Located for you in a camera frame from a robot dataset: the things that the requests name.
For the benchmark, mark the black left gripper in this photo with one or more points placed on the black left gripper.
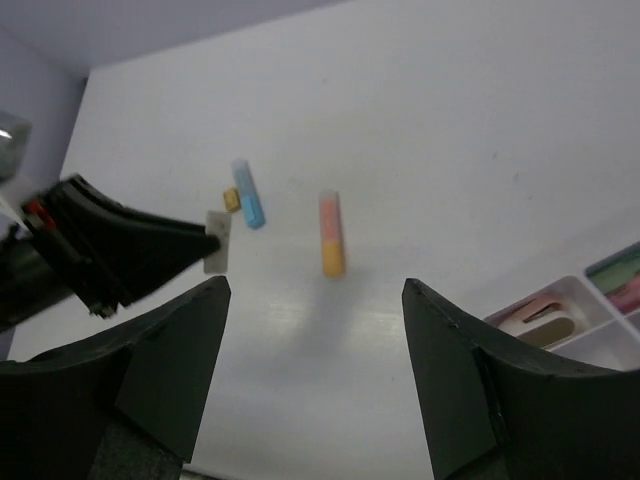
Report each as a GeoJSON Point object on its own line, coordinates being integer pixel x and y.
{"type": "Point", "coordinates": [94, 248]}

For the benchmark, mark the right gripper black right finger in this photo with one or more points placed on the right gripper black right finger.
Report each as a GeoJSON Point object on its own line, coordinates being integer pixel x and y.
{"type": "Point", "coordinates": [494, 407]}

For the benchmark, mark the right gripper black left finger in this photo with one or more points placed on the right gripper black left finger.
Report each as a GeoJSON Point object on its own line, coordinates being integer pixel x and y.
{"type": "Point", "coordinates": [126, 403]}

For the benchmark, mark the grey rectangular eraser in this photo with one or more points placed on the grey rectangular eraser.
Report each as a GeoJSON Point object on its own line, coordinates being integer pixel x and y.
{"type": "Point", "coordinates": [218, 225]}

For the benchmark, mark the yellow eraser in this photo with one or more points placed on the yellow eraser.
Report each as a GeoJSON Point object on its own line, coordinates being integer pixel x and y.
{"type": "Point", "coordinates": [232, 200]}

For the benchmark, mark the blue highlighter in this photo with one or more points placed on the blue highlighter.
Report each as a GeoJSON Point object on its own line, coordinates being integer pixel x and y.
{"type": "Point", "coordinates": [248, 195]}

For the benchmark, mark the orange highlighter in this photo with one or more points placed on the orange highlighter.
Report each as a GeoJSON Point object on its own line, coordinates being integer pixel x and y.
{"type": "Point", "coordinates": [332, 238]}

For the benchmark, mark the pink and white stapler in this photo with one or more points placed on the pink and white stapler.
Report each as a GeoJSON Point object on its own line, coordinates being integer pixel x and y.
{"type": "Point", "coordinates": [544, 321]}

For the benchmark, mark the pink correction tape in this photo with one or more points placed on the pink correction tape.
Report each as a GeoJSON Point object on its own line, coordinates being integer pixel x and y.
{"type": "Point", "coordinates": [626, 298]}

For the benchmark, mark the green correction tape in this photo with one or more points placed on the green correction tape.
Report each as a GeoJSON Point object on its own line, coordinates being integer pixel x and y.
{"type": "Point", "coordinates": [614, 275]}

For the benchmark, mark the white divided organizer tray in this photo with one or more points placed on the white divided organizer tray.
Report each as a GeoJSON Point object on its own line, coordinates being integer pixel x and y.
{"type": "Point", "coordinates": [579, 300]}

